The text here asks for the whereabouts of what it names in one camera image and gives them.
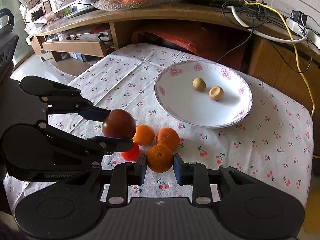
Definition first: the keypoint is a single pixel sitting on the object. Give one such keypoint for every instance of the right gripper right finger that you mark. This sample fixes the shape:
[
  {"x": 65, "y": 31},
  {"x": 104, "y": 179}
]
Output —
[{"x": 195, "y": 175}]

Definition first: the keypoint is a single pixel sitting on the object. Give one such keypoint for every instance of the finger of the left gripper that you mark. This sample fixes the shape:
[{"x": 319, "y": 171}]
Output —
[
  {"x": 92, "y": 113},
  {"x": 110, "y": 146}
]

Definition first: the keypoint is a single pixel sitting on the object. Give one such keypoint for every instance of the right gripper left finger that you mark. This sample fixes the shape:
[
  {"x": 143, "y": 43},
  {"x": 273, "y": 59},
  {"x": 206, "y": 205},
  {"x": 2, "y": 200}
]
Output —
[{"x": 123, "y": 176}]

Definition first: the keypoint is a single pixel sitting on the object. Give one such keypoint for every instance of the bright red tomato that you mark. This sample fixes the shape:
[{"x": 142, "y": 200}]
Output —
[{"x": 133, "y": 154}]

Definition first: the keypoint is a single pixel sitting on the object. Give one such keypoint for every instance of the dark red tomato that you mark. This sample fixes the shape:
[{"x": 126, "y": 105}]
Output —
[{"x": 119, "y": 124}]

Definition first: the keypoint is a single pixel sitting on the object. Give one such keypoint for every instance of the large orange tangerine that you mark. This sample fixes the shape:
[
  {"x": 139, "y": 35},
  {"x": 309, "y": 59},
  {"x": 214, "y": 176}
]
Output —
[{"x": 159, "y": 158}]

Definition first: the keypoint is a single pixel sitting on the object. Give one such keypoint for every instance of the small orange tangerine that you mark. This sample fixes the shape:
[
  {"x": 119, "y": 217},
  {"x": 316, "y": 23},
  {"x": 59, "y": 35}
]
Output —
[{"x": 144, "y": 135}]

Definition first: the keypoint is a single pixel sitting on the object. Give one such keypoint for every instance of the wooden tv cabinet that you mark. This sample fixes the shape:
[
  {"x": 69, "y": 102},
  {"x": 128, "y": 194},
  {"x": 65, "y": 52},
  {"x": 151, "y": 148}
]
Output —
[{"x": 292, "y": 69}]

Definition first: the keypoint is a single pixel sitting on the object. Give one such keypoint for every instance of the white floral plate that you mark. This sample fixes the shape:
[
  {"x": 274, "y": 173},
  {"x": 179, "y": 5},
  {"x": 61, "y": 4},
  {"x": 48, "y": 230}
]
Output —
[{"x": 174, "y": 92}]

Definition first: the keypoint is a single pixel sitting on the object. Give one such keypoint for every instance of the dented tan longan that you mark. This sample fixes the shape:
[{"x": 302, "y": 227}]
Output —
[{"x": 216, "y": 93}]

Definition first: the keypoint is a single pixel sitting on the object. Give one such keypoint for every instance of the cherry print tablecloth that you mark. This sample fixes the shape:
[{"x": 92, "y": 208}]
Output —
[{"x": 273, "y": 144}]

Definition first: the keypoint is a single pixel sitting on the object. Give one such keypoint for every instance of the round tan longan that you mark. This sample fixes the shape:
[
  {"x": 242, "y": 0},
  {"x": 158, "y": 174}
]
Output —
[{"x": 199, "y": 84}]

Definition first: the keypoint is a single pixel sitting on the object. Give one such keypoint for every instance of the glass fruit tray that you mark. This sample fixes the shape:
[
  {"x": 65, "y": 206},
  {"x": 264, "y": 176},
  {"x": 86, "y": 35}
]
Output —
[{"x": 116, "y": 5}]

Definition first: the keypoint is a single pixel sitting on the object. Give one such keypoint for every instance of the red cloth bag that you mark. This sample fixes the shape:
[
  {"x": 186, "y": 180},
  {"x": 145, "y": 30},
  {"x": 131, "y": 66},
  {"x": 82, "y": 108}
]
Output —
[{"x": 213, "y": 42}]

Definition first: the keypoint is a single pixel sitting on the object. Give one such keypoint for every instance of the white power strip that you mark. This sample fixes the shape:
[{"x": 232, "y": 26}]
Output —
[{"x": 297, "y": 28}]

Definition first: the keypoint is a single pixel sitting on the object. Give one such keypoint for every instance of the black power adapter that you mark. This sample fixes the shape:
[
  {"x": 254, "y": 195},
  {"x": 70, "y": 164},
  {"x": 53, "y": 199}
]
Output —
[{"x": 298, "y": 17}]

